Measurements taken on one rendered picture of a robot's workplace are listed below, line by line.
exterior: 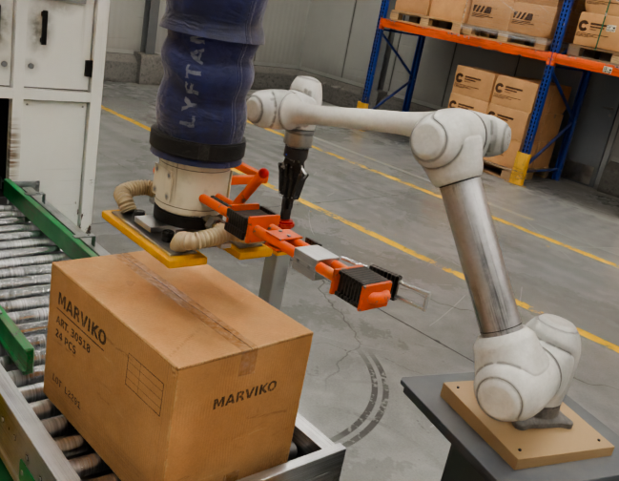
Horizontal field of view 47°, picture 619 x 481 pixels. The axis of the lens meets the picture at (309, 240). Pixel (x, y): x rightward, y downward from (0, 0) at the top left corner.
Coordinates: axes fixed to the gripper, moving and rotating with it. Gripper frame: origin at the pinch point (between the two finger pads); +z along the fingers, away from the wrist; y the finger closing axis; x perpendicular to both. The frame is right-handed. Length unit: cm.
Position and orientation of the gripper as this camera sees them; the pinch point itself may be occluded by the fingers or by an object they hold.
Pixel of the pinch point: (286, 208)
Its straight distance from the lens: 226.5
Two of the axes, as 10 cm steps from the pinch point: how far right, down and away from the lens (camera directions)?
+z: -1.7, 9.3, 3.2
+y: -6.3, -3.5, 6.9
